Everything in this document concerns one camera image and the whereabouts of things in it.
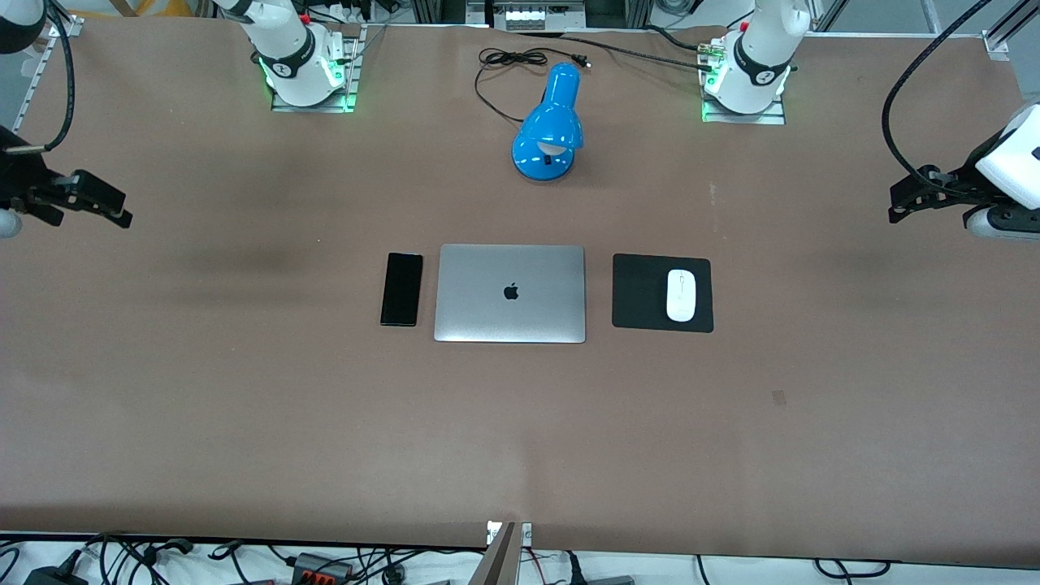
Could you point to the white terminal block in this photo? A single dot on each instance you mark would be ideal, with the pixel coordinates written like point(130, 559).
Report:
point(532, 15)

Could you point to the black mouse pad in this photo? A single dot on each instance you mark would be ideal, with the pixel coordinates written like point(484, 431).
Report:
point(638, 292)

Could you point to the black power adapter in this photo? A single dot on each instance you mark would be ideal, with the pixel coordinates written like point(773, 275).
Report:
point(53, 575)

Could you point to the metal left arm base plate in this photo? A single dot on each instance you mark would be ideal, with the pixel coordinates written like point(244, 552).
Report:
point(772, 116)

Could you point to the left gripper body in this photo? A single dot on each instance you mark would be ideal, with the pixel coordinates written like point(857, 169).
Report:
point(961, 184)

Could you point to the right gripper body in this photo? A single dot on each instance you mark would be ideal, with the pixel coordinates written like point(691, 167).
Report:
point(18, 181)

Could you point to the black smartphone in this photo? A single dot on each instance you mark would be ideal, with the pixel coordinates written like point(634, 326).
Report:
point(401, 289)

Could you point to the blue desk lamp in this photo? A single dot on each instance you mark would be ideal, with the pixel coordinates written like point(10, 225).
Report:
point(548, 130)

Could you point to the grey orange connector block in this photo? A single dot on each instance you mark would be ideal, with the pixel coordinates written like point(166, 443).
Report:
point(321, 566)

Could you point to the perforated metal rail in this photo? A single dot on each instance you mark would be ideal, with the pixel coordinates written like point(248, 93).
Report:
point(36, 81)

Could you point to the aluminium camera post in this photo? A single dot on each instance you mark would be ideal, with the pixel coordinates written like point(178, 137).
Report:
point(504, 561)

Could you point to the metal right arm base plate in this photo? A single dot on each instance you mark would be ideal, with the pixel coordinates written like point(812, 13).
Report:
point(280, 101)

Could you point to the white computer mouse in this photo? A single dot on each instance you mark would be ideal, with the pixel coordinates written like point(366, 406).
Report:
point(682, 295)

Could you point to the silver closed laptop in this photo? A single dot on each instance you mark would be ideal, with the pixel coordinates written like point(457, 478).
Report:
point(510, 294)

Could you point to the aluminium frame profile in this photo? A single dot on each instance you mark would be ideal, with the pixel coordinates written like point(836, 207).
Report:
point(1007, 28)

